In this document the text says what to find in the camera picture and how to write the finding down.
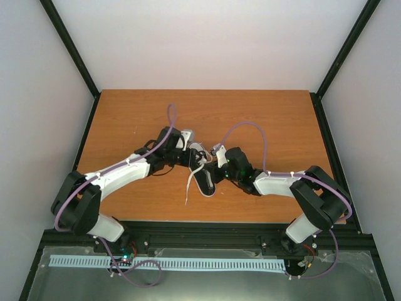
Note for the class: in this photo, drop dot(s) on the left black frame post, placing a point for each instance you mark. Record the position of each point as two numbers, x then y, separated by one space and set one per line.
58 24

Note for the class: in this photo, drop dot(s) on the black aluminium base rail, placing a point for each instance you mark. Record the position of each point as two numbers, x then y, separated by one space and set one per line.
250 236

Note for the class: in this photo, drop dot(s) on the light blue slotted cable duct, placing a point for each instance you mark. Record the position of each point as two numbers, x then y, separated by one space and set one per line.
177 264

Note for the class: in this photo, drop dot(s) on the white shoelace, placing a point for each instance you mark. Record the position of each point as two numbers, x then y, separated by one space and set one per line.
189 181

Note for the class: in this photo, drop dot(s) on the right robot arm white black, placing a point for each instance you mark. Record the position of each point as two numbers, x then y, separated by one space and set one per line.
322 201

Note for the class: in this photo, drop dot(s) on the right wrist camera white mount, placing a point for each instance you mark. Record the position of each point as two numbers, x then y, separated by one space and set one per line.
219 152

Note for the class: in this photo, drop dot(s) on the right black frame post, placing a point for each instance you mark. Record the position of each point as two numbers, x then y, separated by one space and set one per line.
351 39

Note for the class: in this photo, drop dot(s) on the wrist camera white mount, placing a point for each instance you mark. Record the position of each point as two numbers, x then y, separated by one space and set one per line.
185 138
219 152

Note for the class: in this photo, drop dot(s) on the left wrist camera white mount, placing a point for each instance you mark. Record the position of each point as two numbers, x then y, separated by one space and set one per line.
185 138

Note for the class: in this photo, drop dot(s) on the black frame post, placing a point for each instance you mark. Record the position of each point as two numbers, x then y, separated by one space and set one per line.
351 39
58 24

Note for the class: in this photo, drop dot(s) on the black white canvas sneaker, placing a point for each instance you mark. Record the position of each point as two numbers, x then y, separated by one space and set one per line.
202 176

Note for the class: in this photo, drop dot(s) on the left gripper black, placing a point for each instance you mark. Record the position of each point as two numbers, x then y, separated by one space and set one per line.
187 162

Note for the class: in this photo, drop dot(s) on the small circuit board with led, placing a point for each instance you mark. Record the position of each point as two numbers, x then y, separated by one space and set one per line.
128 254

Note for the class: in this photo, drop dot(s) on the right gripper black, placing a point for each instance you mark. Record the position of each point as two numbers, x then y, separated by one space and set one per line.
216 177

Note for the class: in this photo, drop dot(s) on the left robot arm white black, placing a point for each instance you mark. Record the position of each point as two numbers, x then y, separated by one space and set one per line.
77 205

